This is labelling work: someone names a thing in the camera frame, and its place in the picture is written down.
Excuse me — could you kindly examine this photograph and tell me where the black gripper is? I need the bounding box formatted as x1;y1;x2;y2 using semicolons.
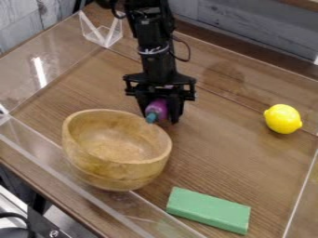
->
123;50;196;124

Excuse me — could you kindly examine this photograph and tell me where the purple toy eggplant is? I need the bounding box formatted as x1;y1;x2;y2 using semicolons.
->
145;99;168;124

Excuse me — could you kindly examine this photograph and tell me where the brown wooden bowl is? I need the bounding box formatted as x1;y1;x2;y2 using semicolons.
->
61;109;172;192

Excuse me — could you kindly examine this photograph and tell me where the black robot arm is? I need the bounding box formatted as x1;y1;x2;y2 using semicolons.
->
94;0;196;124

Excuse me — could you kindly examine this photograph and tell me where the yellow toy lemon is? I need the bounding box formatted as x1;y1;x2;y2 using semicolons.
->
263;104;303;135

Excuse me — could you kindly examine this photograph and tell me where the green rectangular sponge block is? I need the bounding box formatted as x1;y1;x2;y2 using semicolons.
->
167;187;251;235

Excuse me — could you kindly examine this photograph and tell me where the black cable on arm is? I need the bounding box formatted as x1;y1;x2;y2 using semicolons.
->
168;35;192;63

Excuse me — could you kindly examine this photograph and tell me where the clear acrylic corner bracket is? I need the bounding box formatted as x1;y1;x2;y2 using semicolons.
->
78;11;123;48

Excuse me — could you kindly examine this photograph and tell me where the clear acrylic front wall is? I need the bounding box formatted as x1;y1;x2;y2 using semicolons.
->
0;114;205;238

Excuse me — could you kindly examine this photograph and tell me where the black cable lower left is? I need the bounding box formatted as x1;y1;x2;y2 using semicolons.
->
0;211;34;238

